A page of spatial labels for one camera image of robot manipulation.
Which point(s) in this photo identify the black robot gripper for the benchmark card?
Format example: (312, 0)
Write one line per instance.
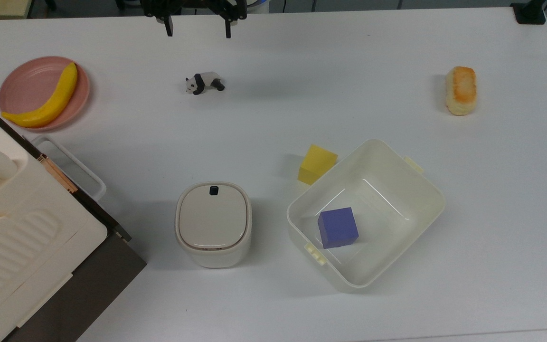
(193, 6)

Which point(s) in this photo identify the cream plastic open box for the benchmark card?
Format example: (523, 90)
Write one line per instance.
(387, 190)

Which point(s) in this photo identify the black and white panda figurine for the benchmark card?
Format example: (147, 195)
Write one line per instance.
(203, 82)

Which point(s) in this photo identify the yellow banana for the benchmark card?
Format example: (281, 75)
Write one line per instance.
(55, 102)

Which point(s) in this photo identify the pink round plate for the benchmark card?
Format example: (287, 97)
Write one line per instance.
(31, 85)

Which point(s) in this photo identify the yellow cube block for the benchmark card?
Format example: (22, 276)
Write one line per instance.
(316, 164)

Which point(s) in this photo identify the cream lidded trash can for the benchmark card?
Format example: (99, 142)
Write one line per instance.
(213, 223)

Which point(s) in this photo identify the blue cube block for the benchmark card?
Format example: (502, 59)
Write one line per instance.
(337, 228)

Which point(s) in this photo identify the toasted bread roll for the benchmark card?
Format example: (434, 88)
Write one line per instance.
(461, 90)

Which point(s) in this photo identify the white appliance with door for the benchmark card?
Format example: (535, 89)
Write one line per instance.
(22, 237)

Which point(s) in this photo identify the black table clamp mount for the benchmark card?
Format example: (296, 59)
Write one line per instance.
(530, 12)

